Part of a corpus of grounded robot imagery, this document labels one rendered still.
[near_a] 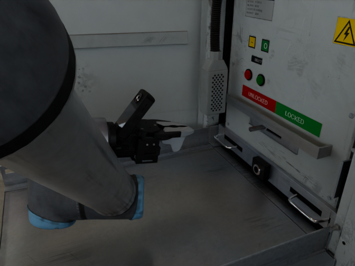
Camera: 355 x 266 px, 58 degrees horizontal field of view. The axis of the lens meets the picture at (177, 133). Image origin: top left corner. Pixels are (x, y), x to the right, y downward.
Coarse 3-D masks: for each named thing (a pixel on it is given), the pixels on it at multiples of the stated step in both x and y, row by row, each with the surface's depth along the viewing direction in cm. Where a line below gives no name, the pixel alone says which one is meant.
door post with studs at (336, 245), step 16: (352, 160) 62; (352, 176) 63; (352, 192) 63; (352, 208) 64; (336, 224) 68; (352, 224) 64; (336, 240) 70; (352, 240) 65; (336, 256) 70; (352, 256) 66
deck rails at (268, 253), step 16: (208, 128) 115; (160, 144) 110; (192, 144) 115; (208, 144) 117; (128, 160) 107; (144, 160) 107; (16, 176) 94; (304, 240) 68; (320, 240) 70; (256, 256) 63; (272, 256) 65; (288, 256) 68; (304, 256) 70
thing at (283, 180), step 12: (228, 132) 110; (228, 144) 111; (240, 144) 104; (240, 156) 105; (252, 156) 99; (264, 156) 94; (276, 168) 89; (276, 180) 90; (288, 180) 85; (288, 192) 86; (300, 192) 82; (312, 192) 79; (300, 204) 82; (312, 204) 78; (324, 204) 75; (312, 216) 79
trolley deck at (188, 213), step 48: (144, 192) 92; (192, 192) 92; (240, 192) 92; (0, 240) 75; (48, 240) 75; (96, 240) 75; (144, 240) 75; (192, 240) 75; (240, 240) 75; (288, 240) 75
